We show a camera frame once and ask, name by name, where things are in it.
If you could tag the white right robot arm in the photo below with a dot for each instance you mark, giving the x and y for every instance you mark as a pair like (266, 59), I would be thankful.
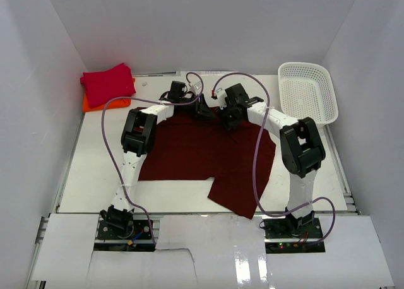
(301, 147)

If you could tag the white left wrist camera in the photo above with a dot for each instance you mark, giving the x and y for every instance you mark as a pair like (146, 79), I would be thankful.
(196, 87)

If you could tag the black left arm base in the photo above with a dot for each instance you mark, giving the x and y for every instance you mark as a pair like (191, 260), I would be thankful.
(137, 237)

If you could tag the dark red t-shirt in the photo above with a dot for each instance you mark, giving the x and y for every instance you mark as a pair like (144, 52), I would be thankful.
(189, 149)

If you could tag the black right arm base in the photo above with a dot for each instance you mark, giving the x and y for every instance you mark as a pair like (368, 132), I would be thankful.
(279, 237)

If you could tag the folded bright red t-shirt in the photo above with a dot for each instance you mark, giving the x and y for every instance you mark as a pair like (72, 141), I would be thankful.
(120, 71)

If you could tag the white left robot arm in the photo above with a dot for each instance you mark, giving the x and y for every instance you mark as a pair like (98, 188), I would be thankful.
(137, 141)

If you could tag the folded orange t-shirt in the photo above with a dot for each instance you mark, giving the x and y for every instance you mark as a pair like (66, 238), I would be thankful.
(104, 105)

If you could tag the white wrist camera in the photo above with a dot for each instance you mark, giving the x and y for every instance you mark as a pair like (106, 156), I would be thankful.
(196, 87)
(219, 95)

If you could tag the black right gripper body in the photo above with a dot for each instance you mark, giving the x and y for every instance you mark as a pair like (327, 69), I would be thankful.
(231, 114)

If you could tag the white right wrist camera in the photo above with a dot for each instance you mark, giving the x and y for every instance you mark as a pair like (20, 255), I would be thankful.
(219, 95)

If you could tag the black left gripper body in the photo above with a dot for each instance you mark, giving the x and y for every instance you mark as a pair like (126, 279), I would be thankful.
(199, 104)

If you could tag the white perforated plastic basket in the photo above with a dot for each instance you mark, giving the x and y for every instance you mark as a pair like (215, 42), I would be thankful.
(306, 90)

